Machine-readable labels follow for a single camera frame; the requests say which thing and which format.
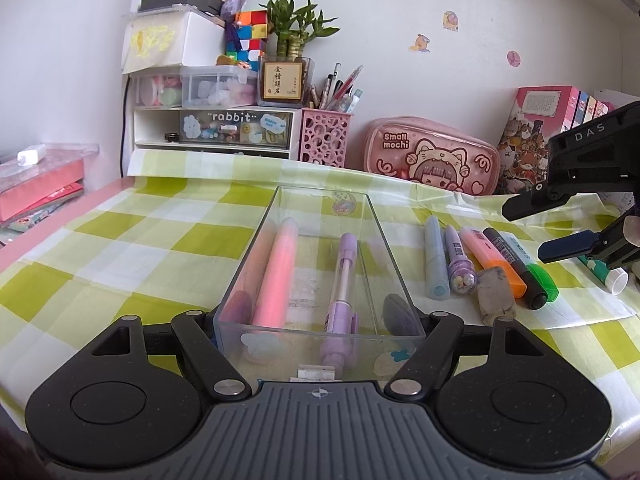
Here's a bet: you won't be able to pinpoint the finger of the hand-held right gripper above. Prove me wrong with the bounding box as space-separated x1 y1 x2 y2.
538 230 608 264
501 182 571 222

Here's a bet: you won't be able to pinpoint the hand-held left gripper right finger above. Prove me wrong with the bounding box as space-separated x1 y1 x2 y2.
384 310 551 401

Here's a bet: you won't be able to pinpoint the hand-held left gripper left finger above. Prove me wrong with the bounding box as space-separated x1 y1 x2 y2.
92 310 252 401

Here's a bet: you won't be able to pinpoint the highlighter with green cap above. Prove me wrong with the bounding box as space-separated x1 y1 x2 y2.
500 232 560 303

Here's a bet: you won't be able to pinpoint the black marker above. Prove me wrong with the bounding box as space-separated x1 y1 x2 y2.
482 227 550 310

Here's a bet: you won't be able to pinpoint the white and green glue stick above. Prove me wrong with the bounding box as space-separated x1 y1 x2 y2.
577 255 628 295

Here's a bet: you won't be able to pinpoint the pink highlighter with orange cap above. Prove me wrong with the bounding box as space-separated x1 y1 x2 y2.
460 226 528 298

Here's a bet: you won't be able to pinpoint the light blue highlighter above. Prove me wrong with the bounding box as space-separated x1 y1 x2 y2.
424 215 450 301

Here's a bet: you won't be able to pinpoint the pink highlighter pen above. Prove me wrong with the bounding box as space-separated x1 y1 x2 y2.
247 217 300 361

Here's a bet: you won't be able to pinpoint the purple retractable pen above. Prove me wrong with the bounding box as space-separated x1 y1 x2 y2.
320 232 362 368

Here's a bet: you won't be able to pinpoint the clear plastic tray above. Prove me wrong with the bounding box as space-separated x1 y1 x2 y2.
212 185 427 381

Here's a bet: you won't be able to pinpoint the person's right hand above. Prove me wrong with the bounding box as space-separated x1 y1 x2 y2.
622 214 640 250

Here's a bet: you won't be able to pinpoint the white paper sheets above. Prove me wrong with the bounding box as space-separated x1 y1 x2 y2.
595 87 635 109

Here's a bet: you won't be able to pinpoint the grey worn eraser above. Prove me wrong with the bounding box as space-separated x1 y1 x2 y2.
472 266 518 323

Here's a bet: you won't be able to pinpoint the pink book with cat cover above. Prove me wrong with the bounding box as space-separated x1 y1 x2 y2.
495 85 581 195

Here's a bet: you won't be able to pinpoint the pink cartoon pencil case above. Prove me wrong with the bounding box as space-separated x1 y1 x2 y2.
362 116 501 196

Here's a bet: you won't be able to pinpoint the green and white checked tablecloth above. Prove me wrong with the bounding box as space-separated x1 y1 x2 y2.
0 150 640 461

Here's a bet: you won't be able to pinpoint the stack of flat colourful books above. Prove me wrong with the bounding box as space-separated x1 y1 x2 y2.
0 182 85 235

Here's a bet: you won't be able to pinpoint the white desktop drawer organiser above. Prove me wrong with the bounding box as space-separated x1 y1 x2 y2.
132 106 303 158

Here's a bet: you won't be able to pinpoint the pink perforated pen holder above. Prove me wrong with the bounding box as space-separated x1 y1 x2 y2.
300 107 355 167

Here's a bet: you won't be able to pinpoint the pink box stack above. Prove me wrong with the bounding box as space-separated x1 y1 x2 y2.
0 142 98 216

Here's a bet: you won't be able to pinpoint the bunch of pens in holder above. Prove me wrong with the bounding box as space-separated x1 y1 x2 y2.
305 62 365 113

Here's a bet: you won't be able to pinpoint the white charger plug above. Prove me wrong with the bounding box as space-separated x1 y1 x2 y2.
17 145 47 167

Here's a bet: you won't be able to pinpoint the small clear storage box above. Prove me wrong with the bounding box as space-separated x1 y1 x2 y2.
129 72 183 109

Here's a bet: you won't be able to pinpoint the wide clear storage box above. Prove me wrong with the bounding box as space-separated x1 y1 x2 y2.
181 66 261 109

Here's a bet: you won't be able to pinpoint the lucky bamboo in glass vase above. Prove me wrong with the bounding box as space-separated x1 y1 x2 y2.
257 0 341 107

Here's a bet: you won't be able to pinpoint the white box with yellow print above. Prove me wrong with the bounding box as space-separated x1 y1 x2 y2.
122 10 226 75

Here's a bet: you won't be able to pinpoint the colourful puzzle cube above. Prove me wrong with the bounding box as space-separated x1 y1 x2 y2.
225 10 271 66

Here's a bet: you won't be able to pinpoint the black flat stand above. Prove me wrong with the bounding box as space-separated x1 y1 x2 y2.
139 0 223 13

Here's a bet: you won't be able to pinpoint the black hanging cable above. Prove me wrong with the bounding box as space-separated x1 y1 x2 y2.
120 80 133 177

